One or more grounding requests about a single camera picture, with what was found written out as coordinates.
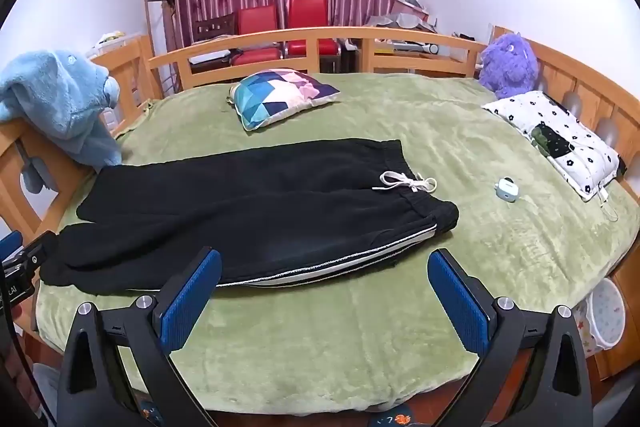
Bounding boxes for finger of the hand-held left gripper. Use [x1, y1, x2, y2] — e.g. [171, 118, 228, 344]
[0, 229, 57, 282]

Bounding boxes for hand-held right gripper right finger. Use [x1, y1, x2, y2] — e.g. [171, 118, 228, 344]
[426, 248, 594, 427]

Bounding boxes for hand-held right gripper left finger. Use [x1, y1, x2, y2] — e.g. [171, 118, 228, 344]
[56, 247, 223, 427]

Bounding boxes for black pants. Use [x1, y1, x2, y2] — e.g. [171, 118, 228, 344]
[39, 138, 460, 298]

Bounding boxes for green fleece blanket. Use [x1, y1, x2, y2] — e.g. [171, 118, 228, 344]
[34, 72, 640, 413]

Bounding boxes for small white earbuds case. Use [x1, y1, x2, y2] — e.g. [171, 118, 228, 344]
[495, 177, 519, 200]

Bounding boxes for white wastebasket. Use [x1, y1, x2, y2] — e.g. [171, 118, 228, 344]
[575, 277, 627, 353]

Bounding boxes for light blue plush toy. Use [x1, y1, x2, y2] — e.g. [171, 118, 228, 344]
[0, 49, 123, 195]

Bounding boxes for white floral pillow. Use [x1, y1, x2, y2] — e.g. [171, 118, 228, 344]
[481, 90, 624, 202]

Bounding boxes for geometric patterned pillow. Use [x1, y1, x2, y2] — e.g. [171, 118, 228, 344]
[229, 68, 342, 132]

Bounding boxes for clear plastic storage box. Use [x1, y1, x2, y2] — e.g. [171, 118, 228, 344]
[84, 31, 142, 58]

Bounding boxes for purple plush toy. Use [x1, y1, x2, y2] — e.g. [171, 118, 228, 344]
[478, 33, 540, 100]

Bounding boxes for wooden coat rack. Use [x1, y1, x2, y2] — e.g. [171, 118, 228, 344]
[144, 0, 182, 55]

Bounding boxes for dark wooden chair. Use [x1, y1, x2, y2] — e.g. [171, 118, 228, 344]
[192, 13, 237, 45]

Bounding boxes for red chair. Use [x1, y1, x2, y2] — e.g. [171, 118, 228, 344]
[285, 0, 341, 58]
[231, 4, 284, 68]

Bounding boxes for pile of grey clutter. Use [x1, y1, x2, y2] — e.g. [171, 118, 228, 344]
[367, 0, 442, 34]

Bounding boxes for white charging cable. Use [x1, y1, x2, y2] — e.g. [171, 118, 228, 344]
[596, 191, 622, 224]

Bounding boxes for wooden bed frame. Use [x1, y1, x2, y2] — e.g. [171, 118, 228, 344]
[0, 25, 640, 383]

